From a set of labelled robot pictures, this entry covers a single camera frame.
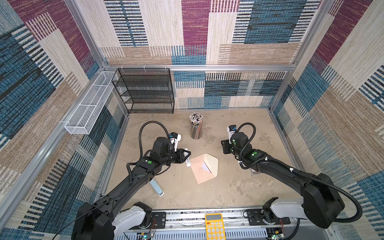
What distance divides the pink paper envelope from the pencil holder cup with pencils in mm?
143

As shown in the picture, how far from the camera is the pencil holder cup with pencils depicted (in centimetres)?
93

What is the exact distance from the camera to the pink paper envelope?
2.93 ft
